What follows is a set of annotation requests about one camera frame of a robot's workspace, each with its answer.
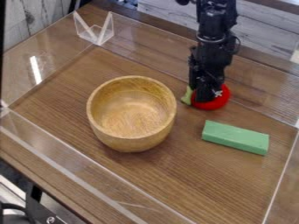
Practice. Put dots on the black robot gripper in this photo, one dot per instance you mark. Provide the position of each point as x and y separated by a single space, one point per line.
209 60

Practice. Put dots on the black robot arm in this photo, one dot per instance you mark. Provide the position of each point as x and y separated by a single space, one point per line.
217 17

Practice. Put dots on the light wooden bowl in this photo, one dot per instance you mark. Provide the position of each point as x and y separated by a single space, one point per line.
131 112

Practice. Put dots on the green rectangular sponge block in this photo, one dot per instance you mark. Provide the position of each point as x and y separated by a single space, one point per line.
242 139

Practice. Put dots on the clear acrylic tray walls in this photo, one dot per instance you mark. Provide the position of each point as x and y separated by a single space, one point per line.
189 181

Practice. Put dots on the black table leg clamp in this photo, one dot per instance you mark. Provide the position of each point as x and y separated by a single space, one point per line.
41 213

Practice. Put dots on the clear acrylic corner bracket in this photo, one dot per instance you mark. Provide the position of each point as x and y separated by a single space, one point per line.
95 34

